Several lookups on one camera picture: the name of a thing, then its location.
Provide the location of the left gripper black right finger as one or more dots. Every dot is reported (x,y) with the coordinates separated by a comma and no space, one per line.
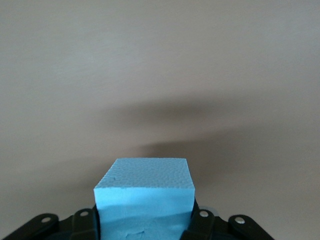
(200,225)

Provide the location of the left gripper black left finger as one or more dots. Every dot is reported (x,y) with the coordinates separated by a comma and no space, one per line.
(82,225)

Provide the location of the blue foam block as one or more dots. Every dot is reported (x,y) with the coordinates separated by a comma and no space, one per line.
(145,190)

